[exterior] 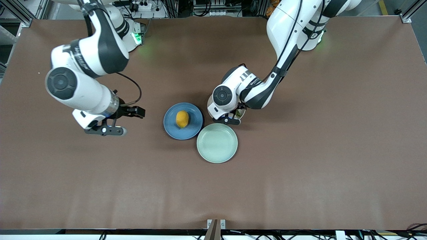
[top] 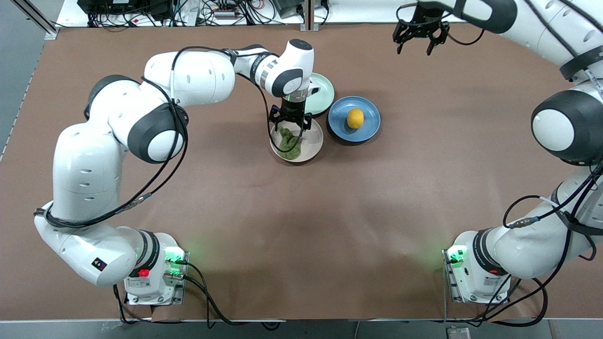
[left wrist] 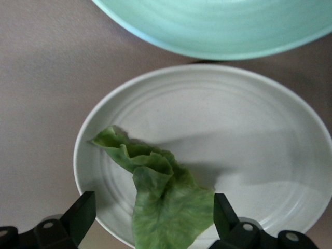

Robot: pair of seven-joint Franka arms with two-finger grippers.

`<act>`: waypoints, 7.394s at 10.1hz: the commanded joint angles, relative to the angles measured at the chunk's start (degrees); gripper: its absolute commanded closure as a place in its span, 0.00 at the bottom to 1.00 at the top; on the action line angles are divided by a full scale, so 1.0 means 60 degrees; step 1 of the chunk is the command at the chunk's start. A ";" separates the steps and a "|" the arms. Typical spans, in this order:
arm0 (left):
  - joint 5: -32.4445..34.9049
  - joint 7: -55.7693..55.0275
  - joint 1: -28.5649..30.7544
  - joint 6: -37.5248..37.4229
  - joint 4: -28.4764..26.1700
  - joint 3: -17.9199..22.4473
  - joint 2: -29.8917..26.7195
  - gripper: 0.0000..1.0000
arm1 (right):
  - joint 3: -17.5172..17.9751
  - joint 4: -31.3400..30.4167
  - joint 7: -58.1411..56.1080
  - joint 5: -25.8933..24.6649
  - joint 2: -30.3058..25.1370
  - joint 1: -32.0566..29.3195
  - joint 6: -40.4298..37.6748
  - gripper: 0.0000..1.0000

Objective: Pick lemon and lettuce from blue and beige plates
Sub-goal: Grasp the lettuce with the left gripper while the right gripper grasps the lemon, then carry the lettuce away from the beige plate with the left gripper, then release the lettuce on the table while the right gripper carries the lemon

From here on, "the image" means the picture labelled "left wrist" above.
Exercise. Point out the green lettuce leaf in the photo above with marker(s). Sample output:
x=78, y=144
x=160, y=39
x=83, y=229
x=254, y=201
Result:
x=171, y=215

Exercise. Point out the beige plate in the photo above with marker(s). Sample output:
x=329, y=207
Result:
x=233, y=129

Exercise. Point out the pale green plate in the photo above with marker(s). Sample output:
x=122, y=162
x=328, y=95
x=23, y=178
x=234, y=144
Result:
x=220, y=26

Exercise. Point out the brown table cover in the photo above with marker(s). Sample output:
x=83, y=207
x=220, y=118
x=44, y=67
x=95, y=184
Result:
x=39, y=90

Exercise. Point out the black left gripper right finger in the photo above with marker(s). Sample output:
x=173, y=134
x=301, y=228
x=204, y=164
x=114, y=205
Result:
x=225, y=218

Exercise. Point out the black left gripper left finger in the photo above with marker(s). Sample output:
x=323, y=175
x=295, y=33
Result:
x=77, y=215

